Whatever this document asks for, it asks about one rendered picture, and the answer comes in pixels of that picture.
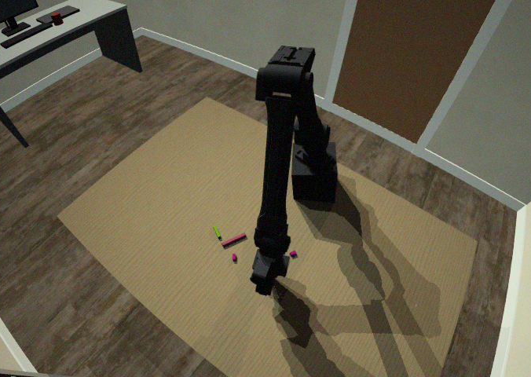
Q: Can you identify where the pink rod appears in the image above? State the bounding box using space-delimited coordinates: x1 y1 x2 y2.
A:
222 232 246 247

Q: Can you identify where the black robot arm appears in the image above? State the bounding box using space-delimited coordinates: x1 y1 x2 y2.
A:
250 46 334 296

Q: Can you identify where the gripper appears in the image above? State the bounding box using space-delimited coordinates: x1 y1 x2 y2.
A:
252 249 290 277

